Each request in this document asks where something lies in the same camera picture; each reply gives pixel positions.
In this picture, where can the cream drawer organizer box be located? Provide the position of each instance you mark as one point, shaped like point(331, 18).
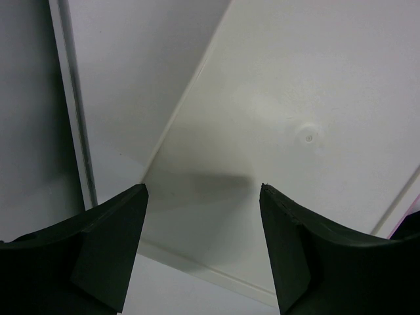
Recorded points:
point(319, 99)

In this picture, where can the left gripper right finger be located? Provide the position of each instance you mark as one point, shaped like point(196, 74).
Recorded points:
point(322, 267)

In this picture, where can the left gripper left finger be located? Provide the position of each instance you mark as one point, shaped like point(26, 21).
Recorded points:
point(82, 265)

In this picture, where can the pink drawer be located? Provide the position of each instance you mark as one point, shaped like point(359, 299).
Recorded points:
point(408, 227)

